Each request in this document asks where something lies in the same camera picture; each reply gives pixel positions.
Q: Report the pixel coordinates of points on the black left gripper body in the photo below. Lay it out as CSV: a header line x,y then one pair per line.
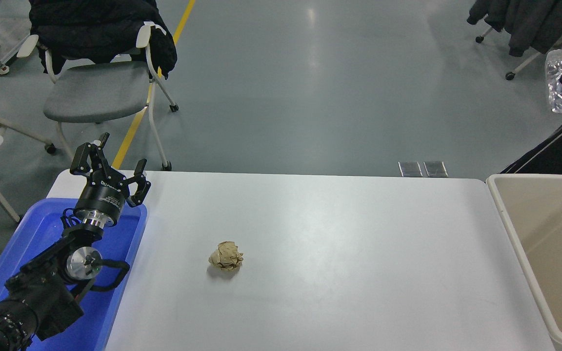
x,y
105,197

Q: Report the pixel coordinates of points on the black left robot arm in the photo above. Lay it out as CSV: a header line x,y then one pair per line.
x,y
42,292

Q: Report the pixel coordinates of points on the grey seat white chair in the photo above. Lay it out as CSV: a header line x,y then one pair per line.
x,y
96,90

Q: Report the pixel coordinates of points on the blue plastic tray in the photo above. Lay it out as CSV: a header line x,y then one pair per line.
x,y
27,229

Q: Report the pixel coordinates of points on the crumpled tan paper ball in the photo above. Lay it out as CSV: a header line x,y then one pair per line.
x,y
226,256

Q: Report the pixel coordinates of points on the black jacket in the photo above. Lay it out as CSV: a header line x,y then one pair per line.
x,y
96,27

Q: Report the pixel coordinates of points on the metal floor socket plate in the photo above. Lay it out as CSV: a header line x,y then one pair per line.
x,y
435,168
410,169

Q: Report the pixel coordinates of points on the white wheeled chair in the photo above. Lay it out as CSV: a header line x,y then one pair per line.
x,y
525,61

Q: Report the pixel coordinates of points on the large pale plastic bin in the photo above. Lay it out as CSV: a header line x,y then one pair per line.
x,y
554,229

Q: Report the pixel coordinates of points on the dark grey coat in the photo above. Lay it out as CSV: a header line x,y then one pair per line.
x,y
526,22

